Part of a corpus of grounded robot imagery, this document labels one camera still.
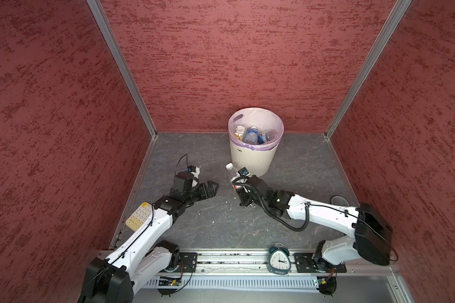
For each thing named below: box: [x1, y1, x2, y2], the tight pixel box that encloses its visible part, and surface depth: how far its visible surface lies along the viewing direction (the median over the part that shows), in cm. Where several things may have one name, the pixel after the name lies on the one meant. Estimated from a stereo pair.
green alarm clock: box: [266, 241, 292, 276], surface depth 73 cm
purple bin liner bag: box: [227, 107, 284, 151], surface depth 94 cm
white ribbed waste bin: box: [229, 137, 283, 178], surface depth 89 cm
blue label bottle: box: [243, 125, 260, 144], surface depth 94 cm
